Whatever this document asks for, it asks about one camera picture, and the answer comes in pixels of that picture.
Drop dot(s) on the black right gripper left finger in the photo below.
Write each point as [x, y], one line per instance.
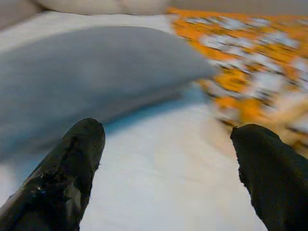
[55, 183]

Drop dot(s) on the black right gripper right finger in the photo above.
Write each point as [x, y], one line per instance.
[276, 183]

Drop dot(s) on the yellow egg print blanket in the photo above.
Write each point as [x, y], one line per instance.
[252, 72]

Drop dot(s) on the white quilted bed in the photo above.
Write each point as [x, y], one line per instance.
[156, 168]

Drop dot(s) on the grey pillow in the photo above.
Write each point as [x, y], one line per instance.
[96, 72]

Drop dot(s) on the cream bolster pillow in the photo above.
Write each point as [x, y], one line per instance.
[96, 6]

